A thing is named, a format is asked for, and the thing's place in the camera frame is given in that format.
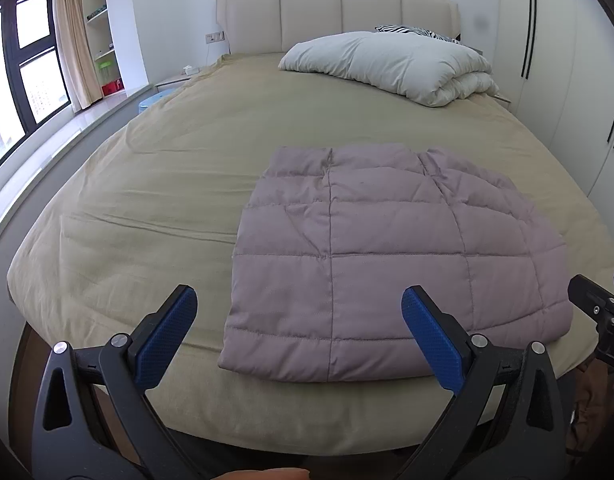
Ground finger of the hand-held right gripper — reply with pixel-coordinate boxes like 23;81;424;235
567;273;614;317

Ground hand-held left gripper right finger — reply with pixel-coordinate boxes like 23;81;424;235
396;285;576;480

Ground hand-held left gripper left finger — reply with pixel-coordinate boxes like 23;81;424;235
29;284;204;480

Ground pink quilted puffer jacket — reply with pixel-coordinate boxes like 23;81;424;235
217;143;574;384

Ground person's left hand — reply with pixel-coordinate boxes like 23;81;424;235
221;468;312;480

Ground person's brown pants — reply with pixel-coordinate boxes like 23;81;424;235
568;359;614;462

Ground bed with beige sheet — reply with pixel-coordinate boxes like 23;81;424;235
7;52;614;457

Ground white window bench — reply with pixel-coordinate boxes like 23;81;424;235
0;85;155;248

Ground white wardrobe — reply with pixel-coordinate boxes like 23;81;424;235
497;0;614;197

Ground blue stool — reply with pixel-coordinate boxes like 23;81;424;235
138;90;176;114

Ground white nightstand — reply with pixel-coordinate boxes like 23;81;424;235
154;62;214;94

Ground white folded duvet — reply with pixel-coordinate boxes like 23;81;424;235
278;31;500;108

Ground beige curtain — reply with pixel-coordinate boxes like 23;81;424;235
53;0;106;114

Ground black framed window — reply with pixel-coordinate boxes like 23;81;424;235
0;0;74;177

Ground zebra striped pillow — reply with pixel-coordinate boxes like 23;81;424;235
374;24;461;44

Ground beige padded headboard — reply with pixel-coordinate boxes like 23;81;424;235
215;0;460;56

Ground white wall shelf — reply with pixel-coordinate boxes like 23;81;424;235
79;0;126;102

